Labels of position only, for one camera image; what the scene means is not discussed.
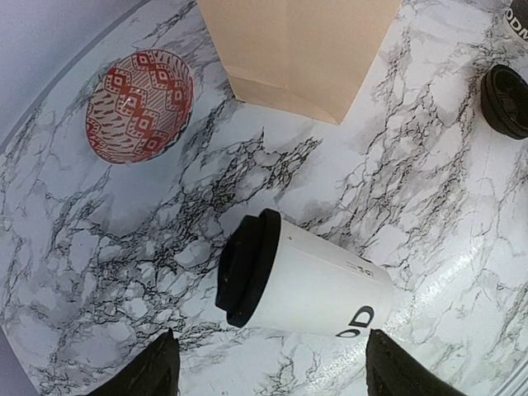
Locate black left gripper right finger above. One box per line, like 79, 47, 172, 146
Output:
365, 329, 464, 396

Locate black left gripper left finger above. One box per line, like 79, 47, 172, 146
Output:
88, 330, 180, 396

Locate white paper coffee cup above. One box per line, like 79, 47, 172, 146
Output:
248, 220, 394, 338

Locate black coffee cup lid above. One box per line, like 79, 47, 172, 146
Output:
215, 209, 281, 328

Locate brown paper takeout bag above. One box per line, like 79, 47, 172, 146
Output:
198, 0, 400, 125

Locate red patterned bowl left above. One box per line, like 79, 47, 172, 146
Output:
86, 49, 194, 164

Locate stack of black lids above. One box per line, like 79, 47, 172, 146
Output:
480, 64, 527, 140

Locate black cup holding straws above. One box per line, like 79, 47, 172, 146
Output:
504, 0, 528, 46

